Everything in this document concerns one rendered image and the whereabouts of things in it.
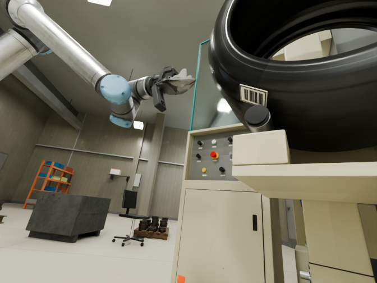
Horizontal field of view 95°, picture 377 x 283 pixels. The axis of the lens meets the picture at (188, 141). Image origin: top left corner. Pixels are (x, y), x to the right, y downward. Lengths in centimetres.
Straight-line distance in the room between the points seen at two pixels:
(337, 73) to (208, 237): 95
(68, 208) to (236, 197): 305
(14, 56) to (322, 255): 130
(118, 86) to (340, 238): 78
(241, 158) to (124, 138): 1104
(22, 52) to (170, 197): 974
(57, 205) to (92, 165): 765
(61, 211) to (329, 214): 355
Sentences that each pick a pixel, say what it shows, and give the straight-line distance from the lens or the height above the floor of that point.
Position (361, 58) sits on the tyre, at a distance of 38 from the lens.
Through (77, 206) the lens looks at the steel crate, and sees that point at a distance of 356.
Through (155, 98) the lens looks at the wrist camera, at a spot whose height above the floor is 109.
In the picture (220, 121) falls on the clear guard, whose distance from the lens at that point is 126.
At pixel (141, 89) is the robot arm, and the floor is 115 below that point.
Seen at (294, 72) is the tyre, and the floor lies 97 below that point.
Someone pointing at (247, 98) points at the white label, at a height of 95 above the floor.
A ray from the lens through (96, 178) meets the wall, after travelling 1107.
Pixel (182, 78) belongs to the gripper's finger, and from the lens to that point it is 64.
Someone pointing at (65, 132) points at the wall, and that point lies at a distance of 1256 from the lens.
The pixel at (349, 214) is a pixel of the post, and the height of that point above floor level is 76.
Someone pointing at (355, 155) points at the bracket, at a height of 91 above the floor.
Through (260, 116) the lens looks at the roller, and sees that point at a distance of 34.
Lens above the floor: 73
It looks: 21 degrees up
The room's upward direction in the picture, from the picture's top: 7 degrees clockwise
